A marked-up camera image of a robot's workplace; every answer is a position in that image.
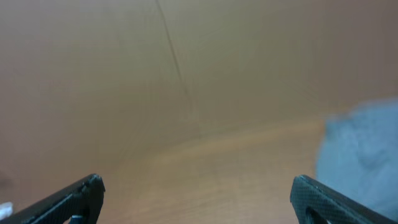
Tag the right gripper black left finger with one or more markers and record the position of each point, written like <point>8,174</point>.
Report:
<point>80,202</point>

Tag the brown cardboard back panel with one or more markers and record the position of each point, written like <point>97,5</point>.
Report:
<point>119,77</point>

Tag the grey shorts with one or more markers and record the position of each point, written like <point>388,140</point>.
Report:
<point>358,156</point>

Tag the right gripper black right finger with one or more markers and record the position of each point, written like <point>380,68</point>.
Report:
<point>315,203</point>

